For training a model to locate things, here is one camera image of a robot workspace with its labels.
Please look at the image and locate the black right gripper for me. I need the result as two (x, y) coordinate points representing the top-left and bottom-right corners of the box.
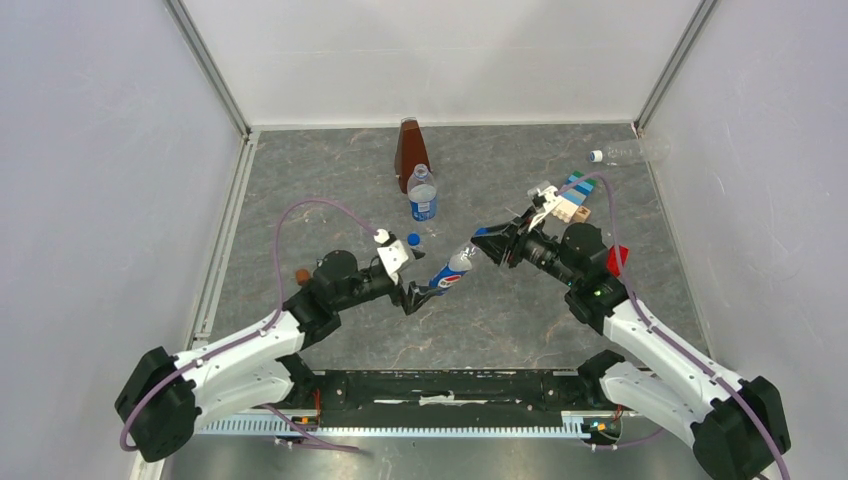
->
(471, 205), (579, 288)

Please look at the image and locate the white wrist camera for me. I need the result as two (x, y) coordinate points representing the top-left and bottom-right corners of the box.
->
(527, 181), (563, 230)
(373, 229), (414, 285)

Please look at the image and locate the red toy block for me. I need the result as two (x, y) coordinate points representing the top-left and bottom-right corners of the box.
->
(606, 246), (630, 278)

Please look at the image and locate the aluminium frame post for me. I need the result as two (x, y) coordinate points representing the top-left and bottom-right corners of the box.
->
(163, 0), (252, 137)
(632, 0), (720, 137)

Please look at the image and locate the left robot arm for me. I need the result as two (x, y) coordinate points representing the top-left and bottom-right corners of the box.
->
(114, 246), (428, 463)

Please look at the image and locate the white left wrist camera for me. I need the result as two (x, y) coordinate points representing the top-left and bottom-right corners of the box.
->
(373, 229), (414, 285)

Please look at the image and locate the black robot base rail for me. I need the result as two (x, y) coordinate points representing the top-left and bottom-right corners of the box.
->
(274, 350), (624, 436)

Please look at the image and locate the aluminium frame post left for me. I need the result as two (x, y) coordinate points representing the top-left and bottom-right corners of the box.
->
(163, 0), (252, 137)

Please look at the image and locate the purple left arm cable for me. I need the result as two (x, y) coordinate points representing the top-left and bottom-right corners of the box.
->
(119, 197), (380, 455)

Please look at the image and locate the small brown toy piece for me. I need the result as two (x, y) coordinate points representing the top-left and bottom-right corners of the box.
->
(295, 268), (311, 287)

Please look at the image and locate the light wooden cube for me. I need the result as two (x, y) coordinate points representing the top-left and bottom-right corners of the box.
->
(572, 206), (591, 223)

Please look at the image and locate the Pepsi bottle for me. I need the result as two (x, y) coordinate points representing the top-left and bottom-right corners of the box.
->
(407, 164), (438, 222)
(428, 241), (478, 294)

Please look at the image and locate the aluminium frame post right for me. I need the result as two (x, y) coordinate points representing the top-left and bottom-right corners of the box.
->
(632, 0), (720, 137)

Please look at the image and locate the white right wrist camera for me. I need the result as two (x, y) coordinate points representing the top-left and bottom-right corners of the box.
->
(527, 181), (563, 230)

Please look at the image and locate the blue green stacked block toy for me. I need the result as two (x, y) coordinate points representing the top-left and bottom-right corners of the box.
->
(552, 179), (596, 223)

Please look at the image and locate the brown wooden metronome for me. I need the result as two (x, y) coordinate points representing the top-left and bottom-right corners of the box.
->
(394, 117), (431, 194)

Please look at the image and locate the clear unlabelled plastic bottle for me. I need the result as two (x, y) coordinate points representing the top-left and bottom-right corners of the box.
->
(588, 138), (671, 166)

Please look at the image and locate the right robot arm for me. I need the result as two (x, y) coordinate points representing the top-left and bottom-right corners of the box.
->
(471, 218), (791, 479)

